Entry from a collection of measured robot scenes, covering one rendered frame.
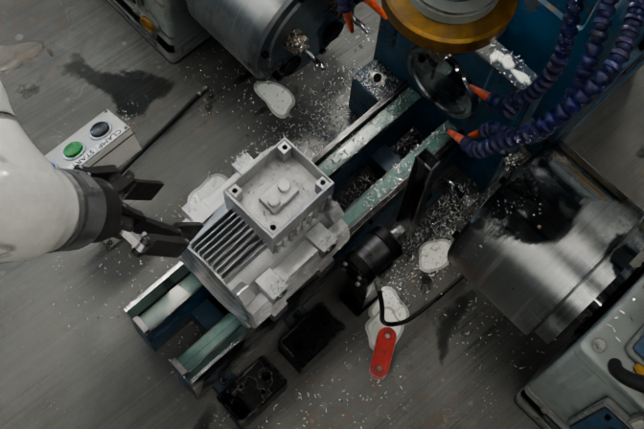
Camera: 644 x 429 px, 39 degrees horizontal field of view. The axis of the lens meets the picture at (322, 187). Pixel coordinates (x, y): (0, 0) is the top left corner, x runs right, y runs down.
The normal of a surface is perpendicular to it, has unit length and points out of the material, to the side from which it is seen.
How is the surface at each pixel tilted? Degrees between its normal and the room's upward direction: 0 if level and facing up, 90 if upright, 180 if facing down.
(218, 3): 62
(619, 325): 0
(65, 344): 0
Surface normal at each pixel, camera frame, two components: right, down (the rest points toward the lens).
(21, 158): 0.71, -0.66
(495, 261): -0.59, 0.32
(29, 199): 0.91, -0.18
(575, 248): -0.17, -0.20
